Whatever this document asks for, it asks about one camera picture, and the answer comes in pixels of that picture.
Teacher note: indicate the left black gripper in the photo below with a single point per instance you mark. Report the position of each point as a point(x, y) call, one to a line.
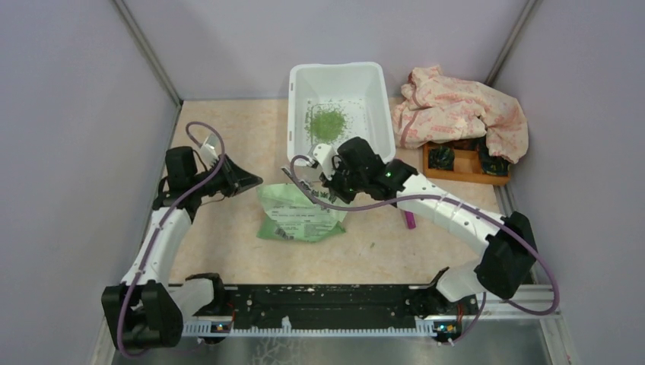
point(237, 179)

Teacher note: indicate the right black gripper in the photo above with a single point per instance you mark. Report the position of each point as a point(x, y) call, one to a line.
point(332, 183)

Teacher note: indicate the green cat litter bag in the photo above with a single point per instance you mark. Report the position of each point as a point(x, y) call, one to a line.
point(290, 215)

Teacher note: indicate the purple plastic scoop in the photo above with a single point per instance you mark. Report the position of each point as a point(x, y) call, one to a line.
point(409, 220)

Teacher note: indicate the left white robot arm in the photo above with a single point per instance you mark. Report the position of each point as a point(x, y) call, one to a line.
point(141, 312)

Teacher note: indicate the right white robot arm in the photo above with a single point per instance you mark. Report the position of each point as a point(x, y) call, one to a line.
point(504, 244)

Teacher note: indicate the green cat litter pile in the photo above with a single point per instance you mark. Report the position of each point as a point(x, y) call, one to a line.
point(334, 121)

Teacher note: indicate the white plastic litter box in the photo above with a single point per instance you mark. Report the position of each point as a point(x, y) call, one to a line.
point(354, 80)

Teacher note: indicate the dark patterned cloth bundle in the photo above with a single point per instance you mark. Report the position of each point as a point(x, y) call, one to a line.
point(441, 158)

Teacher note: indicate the pink patterned cloth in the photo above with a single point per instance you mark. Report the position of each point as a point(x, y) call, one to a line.
point(438, 108)

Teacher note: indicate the wooden tray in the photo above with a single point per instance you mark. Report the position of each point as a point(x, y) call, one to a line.
point(466, 165)

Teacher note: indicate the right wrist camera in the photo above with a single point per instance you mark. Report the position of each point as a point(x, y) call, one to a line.
point(321, 156)

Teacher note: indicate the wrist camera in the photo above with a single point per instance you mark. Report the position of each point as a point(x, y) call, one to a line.
point(209, 150)
point(321, 156)

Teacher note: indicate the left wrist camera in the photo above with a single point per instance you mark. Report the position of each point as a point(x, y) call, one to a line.
point(209, 150)

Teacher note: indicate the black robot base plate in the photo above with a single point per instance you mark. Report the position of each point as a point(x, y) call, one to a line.
point(334, 307)

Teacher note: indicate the aluminium frame rail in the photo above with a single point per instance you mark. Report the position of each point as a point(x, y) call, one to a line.
point(532, 302)

